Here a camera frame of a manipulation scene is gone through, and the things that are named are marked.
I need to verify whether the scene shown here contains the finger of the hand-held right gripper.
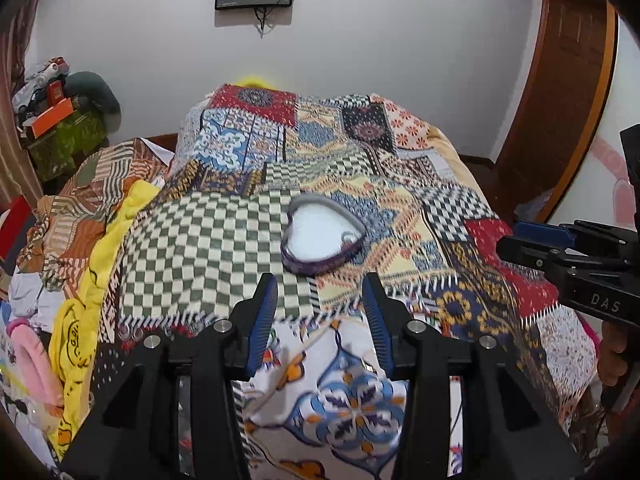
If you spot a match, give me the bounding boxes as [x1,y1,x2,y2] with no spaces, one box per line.
[496,235,568,275]
[512,220,583,248]

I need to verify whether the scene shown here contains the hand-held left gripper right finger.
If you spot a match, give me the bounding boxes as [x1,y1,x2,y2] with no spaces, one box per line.
[361,272,586,480]

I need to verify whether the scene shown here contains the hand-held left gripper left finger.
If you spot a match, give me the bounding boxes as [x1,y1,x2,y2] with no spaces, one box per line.
[60,273,279,480]

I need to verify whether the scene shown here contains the purple heart-shaped jewelry box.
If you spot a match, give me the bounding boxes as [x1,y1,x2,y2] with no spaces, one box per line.
[280,193,366,276]

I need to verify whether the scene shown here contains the person's right hand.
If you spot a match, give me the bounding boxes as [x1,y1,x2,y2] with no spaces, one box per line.
[596,318,632,390]

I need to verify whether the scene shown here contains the white door with pink print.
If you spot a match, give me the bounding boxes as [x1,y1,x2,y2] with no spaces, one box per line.
[545,15,640,233]

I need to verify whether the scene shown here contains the white floral bedsheet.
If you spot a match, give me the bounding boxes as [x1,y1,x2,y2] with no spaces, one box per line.
[234,317,466,480]

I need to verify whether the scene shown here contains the colourful patchwork blanket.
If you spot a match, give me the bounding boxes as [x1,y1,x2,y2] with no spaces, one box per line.
[100,82,601,441]

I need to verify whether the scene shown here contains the brown wooden door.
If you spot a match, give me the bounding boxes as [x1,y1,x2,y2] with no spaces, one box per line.
[492,0,620,223]

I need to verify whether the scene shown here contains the yellow cartoon blanket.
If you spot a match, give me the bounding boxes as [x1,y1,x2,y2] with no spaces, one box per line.
[47,179,166,463]

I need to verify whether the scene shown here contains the brown striped patterned cloth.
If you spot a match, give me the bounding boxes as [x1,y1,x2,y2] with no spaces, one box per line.
[17,137,173,286]

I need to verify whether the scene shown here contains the pink plush item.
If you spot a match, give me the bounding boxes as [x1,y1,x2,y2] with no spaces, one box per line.
[6,317,65,408]

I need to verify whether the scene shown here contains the yellow pillow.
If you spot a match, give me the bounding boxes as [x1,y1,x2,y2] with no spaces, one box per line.
[234,74,279,92]

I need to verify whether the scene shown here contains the green camouflage bag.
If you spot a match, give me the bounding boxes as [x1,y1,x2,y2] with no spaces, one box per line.
[26,109,109,183]

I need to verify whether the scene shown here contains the red box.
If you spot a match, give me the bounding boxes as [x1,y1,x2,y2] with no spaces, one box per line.
[0,195,34,263]

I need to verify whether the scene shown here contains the dark green cushion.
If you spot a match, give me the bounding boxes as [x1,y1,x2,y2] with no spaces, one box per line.
[64,72,122,133]

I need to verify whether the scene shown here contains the orange box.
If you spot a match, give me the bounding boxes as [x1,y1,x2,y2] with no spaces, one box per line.
[21,97,77,140]

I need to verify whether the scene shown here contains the brown curtain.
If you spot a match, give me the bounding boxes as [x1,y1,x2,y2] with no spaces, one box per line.
[0,0,51,211]

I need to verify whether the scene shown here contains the white toy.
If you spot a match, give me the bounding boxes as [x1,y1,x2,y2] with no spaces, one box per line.
[11,58,71,113]

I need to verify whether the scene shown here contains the black screen cable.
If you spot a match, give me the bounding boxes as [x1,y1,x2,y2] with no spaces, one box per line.
[254,5,275,38]

